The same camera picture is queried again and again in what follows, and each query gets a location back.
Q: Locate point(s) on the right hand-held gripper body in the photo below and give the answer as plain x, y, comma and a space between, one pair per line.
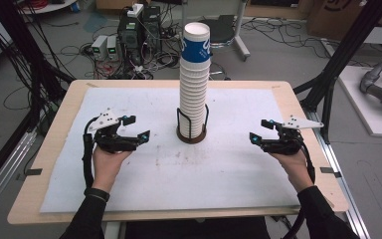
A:
286, 145

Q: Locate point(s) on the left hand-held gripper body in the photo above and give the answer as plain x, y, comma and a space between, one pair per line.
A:
112, 143

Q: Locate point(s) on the stack of white ribbed cups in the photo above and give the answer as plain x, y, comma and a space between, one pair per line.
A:
194, 96

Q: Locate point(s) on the blue and white paper cup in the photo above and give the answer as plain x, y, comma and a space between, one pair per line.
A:
195, 46

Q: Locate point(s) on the person's right hand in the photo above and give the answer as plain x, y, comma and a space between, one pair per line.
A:
295, 167

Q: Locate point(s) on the person's left hand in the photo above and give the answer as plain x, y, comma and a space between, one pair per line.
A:
106, 167

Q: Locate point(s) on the black tape strip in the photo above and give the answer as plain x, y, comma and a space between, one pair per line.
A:
33, 172
330, 171

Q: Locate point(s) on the black wristband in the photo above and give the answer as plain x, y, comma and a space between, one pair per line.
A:
96, 194

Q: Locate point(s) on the white power supply unit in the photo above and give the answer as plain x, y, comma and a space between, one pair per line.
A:
99, 46
112, 47

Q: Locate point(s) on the black computer tower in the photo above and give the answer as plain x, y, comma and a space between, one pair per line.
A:
130, 36
152, 28

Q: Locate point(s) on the white floor platform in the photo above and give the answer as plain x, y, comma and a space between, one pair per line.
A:
368, 113

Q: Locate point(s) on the white metal stand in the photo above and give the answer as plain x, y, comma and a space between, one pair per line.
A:
241, 33

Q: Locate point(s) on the black round stool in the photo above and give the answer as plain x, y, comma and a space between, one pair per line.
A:
219, 30

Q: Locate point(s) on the white power strip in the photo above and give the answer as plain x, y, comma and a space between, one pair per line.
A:
135, 10

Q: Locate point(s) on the brown cardboard box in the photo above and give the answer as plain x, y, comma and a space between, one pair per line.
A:
331, 16

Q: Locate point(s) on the white round table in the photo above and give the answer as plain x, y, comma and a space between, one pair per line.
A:
51, 6

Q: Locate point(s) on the aluminium rail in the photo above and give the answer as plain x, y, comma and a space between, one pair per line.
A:
341, 179
3, 172

